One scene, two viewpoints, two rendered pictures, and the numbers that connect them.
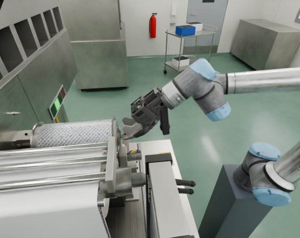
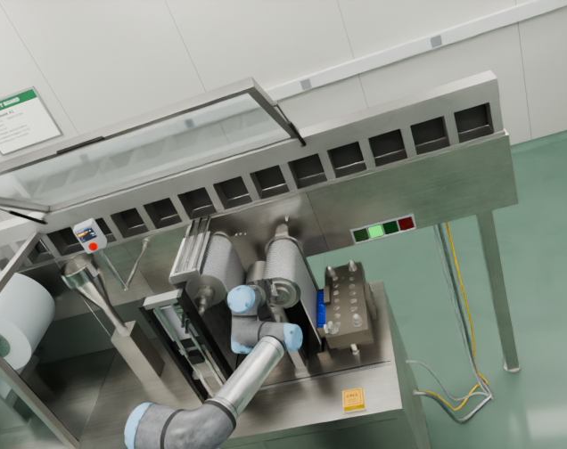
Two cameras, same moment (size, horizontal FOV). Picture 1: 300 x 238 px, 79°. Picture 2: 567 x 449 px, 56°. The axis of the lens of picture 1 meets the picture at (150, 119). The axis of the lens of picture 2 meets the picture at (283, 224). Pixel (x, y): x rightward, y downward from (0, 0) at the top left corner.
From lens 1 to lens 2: 1.85 m
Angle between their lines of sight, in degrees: 87
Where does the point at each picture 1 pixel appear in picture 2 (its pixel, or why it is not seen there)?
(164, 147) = (382, 399)
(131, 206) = (290, 370)
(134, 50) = not seen: outside the picture
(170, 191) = (160, 298)
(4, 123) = (273, 221)
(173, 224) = (148, 300)
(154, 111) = not seen: hidden behind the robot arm
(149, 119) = not seen: hidden behind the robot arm
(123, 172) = (201, 292)
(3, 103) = (278, 208)
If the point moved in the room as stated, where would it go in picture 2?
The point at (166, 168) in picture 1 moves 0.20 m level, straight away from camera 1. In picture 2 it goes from (172, 296) to (223, 293)
